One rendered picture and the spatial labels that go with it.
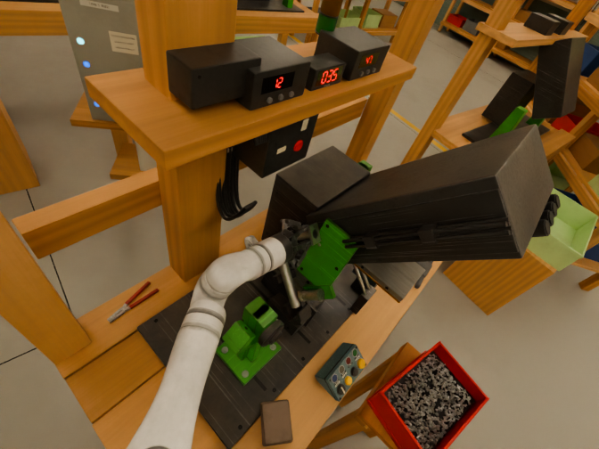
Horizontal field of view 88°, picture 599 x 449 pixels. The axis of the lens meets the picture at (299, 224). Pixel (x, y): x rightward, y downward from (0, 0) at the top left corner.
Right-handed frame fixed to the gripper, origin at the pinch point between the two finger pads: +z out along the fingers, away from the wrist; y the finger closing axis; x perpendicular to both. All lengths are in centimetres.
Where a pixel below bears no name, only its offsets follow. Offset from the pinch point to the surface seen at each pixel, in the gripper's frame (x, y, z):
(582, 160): -88, -28, 313
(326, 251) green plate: -3.8, -5.8, 2.8
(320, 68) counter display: -14.6, 39.0, -1.4
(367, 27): 177, 244, 552
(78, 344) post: 48, -15, -45
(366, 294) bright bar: -5.0, -26.8, 19.6
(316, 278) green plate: 1.5, -14.2, 2.9
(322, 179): 3.0, 13.3, 18.5
